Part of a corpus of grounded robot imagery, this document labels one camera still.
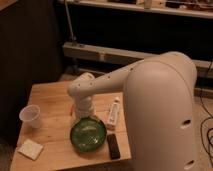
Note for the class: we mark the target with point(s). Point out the metal vertical pole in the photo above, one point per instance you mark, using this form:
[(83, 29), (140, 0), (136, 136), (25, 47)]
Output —
[(72, 36)]

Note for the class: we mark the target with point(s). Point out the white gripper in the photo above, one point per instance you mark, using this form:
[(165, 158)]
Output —
[(84, 107)]

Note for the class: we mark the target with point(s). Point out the small orange object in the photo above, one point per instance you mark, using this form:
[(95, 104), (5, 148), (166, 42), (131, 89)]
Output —
[(71, 110)]

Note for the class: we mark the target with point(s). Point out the green ceramic bowl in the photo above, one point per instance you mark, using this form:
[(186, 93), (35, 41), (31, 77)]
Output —
[(88, 135)]

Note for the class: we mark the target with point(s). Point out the wooden table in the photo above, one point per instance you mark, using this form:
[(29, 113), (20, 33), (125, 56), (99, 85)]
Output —
[(58, 153)]

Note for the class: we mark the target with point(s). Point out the white square sponge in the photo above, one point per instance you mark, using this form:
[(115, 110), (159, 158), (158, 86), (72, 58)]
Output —
[(30, 149)]

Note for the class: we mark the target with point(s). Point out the upper wooden shelf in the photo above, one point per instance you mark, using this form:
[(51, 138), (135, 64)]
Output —
[(152, 6)]

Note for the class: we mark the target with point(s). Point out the clear plastic cup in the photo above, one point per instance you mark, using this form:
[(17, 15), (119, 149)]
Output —
[(31, 115)]

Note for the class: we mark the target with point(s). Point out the black remote control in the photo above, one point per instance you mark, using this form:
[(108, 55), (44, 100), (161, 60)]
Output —
[(113, 146)]

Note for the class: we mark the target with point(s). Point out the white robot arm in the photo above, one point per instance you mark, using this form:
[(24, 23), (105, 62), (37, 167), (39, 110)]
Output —
[(158, 101)]

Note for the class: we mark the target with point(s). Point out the white tube bottle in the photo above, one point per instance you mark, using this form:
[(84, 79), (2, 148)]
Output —
[(113, 114)]

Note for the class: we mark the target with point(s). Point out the metal shelf rail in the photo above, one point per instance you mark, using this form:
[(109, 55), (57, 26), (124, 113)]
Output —
[(111, 56)]

